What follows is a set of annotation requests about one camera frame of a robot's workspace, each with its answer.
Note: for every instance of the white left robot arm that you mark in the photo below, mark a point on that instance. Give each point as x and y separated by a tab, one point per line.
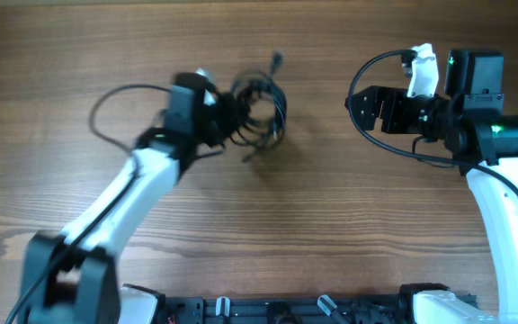
72	277

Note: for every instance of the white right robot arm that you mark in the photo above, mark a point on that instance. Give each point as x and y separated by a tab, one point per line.
468	119

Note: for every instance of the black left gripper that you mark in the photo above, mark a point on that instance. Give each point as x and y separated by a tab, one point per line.
232	107

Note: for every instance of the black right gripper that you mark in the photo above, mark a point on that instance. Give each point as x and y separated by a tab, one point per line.
396	100

